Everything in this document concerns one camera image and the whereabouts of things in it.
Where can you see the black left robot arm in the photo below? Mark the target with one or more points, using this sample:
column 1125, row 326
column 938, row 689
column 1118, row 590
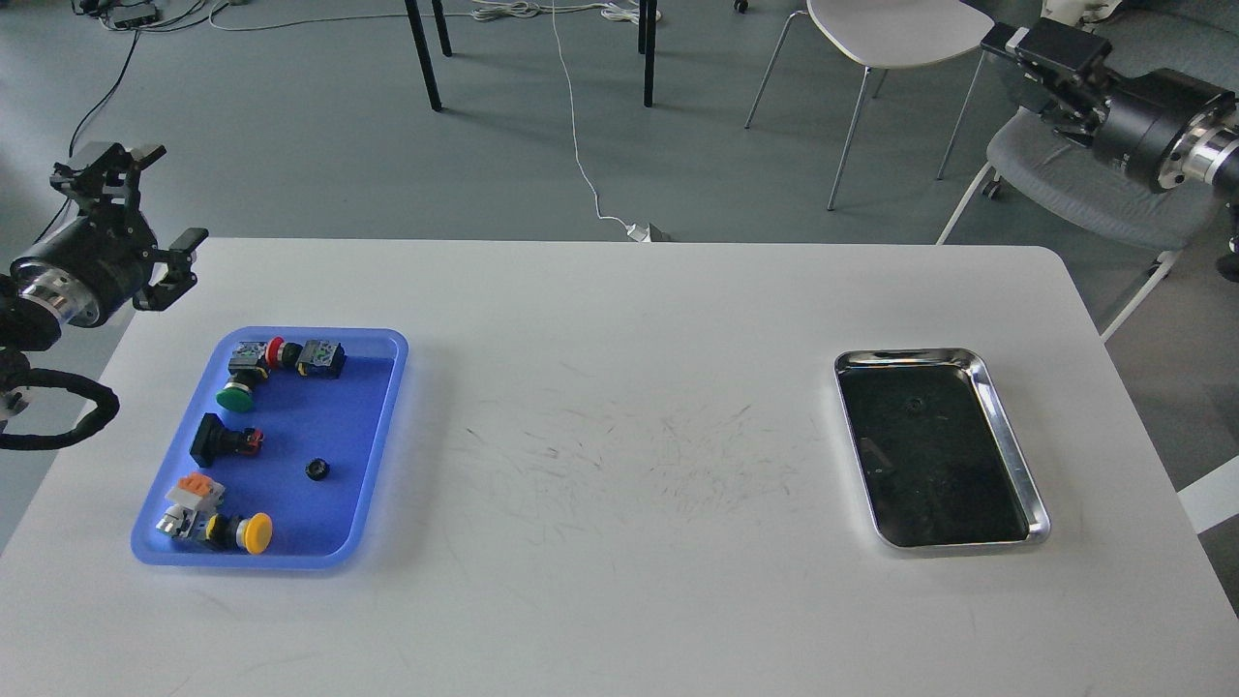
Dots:
column 32, row 322

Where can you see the orange white switch block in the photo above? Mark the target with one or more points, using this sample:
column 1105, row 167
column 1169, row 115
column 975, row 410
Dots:
column 197, row 492

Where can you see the grey padded chair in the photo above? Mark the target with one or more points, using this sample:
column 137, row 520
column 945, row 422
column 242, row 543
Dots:
column 1066, row 180

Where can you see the black table leg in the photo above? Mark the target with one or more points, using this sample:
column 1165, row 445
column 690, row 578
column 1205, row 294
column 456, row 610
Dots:
column 439, row 15
column 421, row 48
column 647, row 18

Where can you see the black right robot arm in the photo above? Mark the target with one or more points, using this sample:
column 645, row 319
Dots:
column 1229, row 203

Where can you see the black selector switch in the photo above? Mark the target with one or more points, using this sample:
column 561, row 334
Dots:
column 213, row 439

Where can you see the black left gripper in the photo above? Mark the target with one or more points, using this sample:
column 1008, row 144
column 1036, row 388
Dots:
column 103, row 257

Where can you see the green push button switch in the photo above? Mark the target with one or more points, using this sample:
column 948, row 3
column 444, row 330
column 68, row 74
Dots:
column 246, row 367

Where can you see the red push button switch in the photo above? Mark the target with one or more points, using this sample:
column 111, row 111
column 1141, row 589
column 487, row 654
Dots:
column 314, row 358

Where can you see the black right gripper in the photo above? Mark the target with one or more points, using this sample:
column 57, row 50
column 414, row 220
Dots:
column 1163, row 129

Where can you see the yellow push button switch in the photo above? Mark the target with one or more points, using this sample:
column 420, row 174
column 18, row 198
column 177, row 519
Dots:
column 219, row 532

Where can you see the blue plastic tray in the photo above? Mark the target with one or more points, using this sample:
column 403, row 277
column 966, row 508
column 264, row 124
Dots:
column 344, row 421

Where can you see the silver metal tray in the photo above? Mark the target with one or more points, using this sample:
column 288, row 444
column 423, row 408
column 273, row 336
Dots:
column 952, row 479

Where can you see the white chair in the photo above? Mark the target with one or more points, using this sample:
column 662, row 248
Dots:
column 884, row 36

